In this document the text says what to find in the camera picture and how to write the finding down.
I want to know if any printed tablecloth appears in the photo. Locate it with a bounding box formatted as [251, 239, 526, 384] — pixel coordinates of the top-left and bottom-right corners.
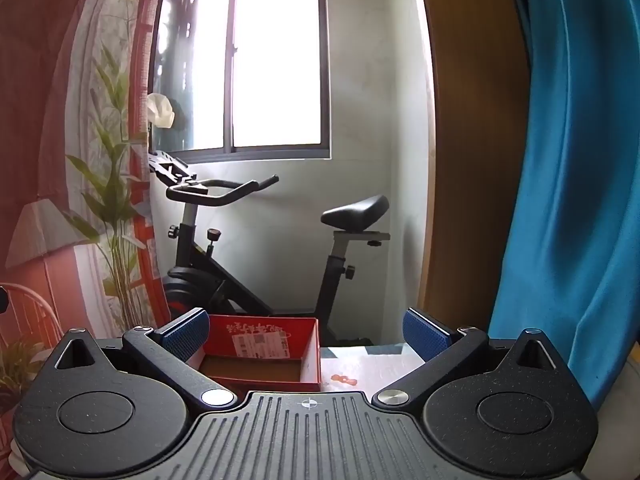
[319, 342, 426, 401]

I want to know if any red cardboard box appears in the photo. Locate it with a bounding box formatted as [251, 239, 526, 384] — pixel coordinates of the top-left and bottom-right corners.
[192, 314, 323, 393]

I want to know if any white cloth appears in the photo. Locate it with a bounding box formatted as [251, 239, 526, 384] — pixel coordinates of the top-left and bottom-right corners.
[146, 92, 176, 129]

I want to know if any printed curtain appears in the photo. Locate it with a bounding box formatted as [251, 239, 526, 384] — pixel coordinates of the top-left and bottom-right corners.
[0, 0, 173, 411]

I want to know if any window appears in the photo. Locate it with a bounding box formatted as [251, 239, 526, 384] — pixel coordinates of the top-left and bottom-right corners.
[150, 0, 333, 163]

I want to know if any black exercise bike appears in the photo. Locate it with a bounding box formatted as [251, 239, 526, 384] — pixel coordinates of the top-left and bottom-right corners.
[147, 150, 391, 346]

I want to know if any wooden door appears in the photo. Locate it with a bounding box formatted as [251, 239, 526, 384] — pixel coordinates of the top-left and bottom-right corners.
[415, 0, 533, 333]

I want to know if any blue curtain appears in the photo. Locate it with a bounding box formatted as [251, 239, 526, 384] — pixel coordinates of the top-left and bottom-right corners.
[487, 0, 640, 411]

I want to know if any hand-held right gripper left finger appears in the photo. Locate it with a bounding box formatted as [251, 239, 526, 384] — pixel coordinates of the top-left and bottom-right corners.
[52, 308, 237, 408]

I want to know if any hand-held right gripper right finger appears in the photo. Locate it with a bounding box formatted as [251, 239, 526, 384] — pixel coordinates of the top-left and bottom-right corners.
[372, 307, 571, 406]

